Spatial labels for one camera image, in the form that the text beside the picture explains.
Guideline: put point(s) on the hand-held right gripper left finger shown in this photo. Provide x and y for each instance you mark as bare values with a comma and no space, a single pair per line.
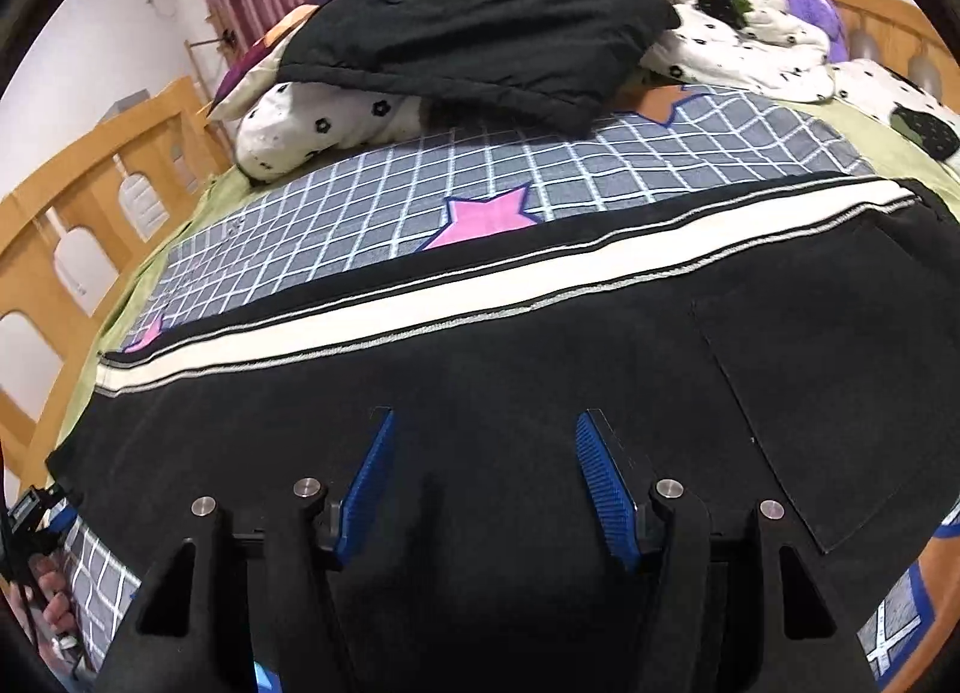
367,483

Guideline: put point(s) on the black padded jacket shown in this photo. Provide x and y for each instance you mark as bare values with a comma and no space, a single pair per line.
465,40

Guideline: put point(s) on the wooden rack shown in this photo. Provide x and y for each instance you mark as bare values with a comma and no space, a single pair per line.
217,37

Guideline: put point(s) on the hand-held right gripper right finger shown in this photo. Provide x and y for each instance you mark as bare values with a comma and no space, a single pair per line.
604,490

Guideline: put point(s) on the grey box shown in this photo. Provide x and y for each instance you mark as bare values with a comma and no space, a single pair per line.
124,104

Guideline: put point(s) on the purple and orange patterned pillow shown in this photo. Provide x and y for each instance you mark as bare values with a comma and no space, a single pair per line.
247,74

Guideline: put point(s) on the black pants with white waistband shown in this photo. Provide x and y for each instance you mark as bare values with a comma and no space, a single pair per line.
487,340

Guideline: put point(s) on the white flower-print quilt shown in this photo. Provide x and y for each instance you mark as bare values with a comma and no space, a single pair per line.
750,55

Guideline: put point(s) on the grey grid star-print bedsheet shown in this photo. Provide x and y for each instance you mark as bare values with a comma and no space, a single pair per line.
360,205

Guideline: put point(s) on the person's left hand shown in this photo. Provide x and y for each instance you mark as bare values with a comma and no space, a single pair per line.
56,610

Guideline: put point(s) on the purple plush toy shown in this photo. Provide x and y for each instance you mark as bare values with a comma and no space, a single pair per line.
814,3

